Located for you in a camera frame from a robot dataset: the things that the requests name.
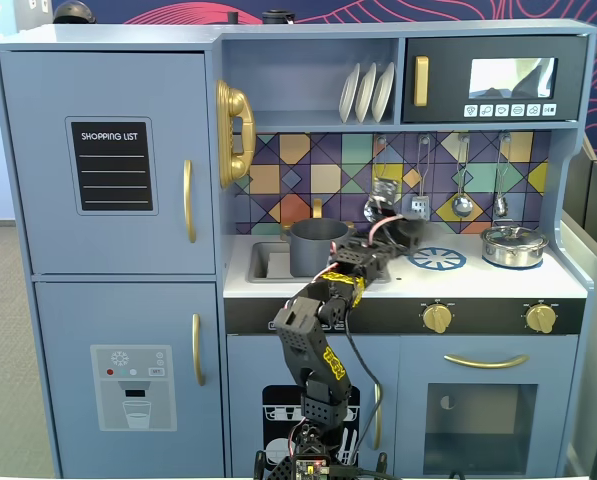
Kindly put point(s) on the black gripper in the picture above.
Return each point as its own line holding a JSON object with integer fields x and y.
{"x": 409, "y": 231}

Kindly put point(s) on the gray round lid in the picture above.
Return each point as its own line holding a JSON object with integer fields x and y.
{"x": 420, "y": 232}

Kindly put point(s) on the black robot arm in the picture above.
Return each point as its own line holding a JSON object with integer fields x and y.
{"x": 303, "y": 340}

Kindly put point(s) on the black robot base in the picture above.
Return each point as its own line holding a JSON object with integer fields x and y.
{"x": 278, "y": 470}

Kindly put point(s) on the shiny steel pot lid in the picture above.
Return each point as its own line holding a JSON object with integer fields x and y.
{"x": 513, "y": 234}

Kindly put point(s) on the steel skimmer spoon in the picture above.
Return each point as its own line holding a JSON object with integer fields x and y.
{"x": 382, "y": 160}

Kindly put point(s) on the steel slotted spatula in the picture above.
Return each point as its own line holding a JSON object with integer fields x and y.
{"x": 420, "y": 204}

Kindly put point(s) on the gold faucet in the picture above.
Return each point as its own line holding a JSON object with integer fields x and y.
{"x": 318, "y": 207}

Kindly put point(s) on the steel ladle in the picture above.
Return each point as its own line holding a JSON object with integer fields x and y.
{"x": 462, "y": 206}

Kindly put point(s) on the white toy plate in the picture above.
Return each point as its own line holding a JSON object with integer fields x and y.
{"x": 365, "y": 95}
{"x": 349, "y": 95}
{"x": 383, "y": 92}

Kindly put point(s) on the gray plastic pot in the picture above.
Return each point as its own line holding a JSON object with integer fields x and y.
{"x": 310, "y": 252}

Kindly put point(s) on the small steel spoon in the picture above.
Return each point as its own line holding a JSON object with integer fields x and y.
{"x": 501, "y": 205}

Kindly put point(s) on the black microwave door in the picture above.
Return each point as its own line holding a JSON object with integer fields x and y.
{"x": 448, "y": 80}

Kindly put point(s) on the blue toy kitchen unit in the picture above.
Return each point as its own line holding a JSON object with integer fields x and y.
{"x": 303, "y": 80}

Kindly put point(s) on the gold stove knob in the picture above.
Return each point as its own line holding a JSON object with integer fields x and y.
{"x": 437, "y": 318}
{"x": 541, "y": 318}

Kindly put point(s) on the gray sink basin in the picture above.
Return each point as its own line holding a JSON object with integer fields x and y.
{"x": 260, "y": 262}

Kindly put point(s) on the gold toy telephone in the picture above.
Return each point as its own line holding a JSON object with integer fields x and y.
{"x": 240, "y": 120}

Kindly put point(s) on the black control panel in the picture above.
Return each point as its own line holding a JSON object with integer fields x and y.
{"x": 488, "y": 317}

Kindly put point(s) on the blue oven door with window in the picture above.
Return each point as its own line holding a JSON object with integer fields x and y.
{"x": 413, "y": 370}

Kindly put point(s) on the black round container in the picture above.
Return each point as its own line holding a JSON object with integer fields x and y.
{"x": 277, "y": 17}

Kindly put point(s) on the small black cylinder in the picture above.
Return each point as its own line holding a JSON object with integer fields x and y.
{"x": 232, "y": 17}

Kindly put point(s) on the black dishwasher sticker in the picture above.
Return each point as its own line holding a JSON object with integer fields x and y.
{"x": 273, "y": 415}

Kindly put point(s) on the black shopping list board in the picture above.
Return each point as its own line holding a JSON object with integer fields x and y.
{"x": 112, "y": 175}

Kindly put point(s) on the blue freezer door with dispenser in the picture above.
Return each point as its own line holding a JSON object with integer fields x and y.
{"x": 68, "y": 325}

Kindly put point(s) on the large blue fridge door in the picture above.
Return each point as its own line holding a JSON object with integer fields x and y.
{"x": 38, "y": 150}

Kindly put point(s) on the gray ice dispenser sticker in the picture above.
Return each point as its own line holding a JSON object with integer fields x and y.
{"x": 108, "y": 405}

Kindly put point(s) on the black helmet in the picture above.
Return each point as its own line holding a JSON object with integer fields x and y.
{"x": 74, "y": 12}

